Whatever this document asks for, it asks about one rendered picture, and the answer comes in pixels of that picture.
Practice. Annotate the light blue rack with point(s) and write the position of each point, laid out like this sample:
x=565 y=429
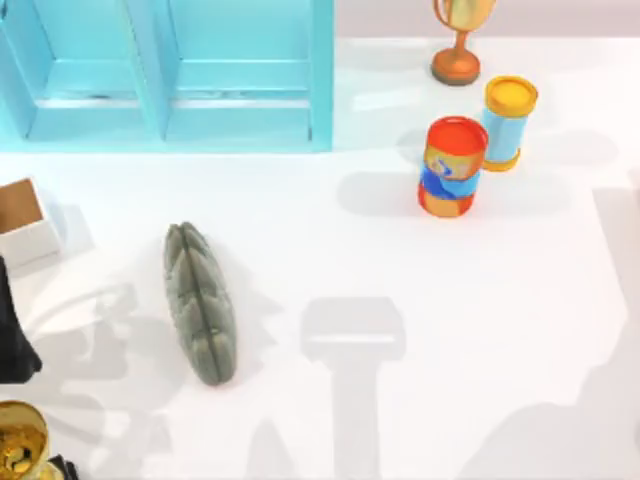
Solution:
x=240 y=75

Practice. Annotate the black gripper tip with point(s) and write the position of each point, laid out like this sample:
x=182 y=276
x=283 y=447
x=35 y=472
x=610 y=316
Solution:
x=15 y=340

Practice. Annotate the grey-green bread loaf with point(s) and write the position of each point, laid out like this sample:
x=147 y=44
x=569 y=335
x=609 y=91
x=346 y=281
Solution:
x=200 y=305

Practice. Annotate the blue can with yellow lid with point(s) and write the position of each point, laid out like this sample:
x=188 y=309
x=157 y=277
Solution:
x=505 y=130

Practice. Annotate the gold trophy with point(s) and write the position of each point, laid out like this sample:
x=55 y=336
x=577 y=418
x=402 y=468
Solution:
x=22 y=445

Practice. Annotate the white box with brown inside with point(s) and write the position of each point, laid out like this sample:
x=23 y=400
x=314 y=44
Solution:
x=25 y=225

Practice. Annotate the orange and blue can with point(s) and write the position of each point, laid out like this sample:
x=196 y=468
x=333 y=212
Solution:
x=450 y=170

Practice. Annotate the bronze trophy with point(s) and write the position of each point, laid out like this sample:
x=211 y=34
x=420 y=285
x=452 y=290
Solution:
x=456 y=62

